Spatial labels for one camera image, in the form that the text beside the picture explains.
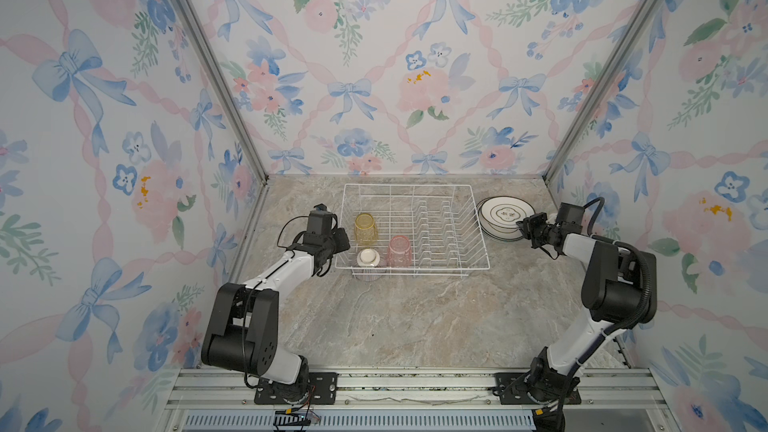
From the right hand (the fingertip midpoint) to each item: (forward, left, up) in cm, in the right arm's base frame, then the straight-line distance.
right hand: (517, 217), depth 99 cm
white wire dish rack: (-1, +35, -6) cm, 36 cm away
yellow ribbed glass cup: (-7, +50, +2) cm, 50 cm away
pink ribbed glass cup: (-15, +39, +2) cm, 42 cm away
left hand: (-9, +56, +3) cm, 57 cm away
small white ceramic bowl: (-15, +48, 0) cm, 51 cm away
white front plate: (+3, +5, -3) cm, 7 cm away
